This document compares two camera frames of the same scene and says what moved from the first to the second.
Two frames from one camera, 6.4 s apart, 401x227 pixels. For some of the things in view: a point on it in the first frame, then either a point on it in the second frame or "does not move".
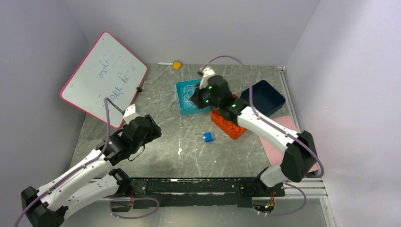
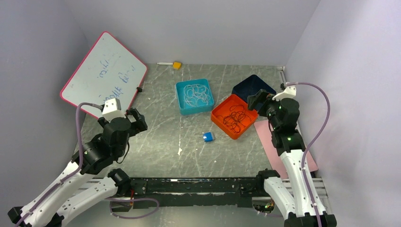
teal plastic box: x=185 y=89 does not move
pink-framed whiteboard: x=109 y=69 does not move
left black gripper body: x=152 y=133 to x=134 y=128
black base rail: x=184 y=192 does not move
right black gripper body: x=204 y=99 to x=269 y=108
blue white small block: x=207 y=136 does not move
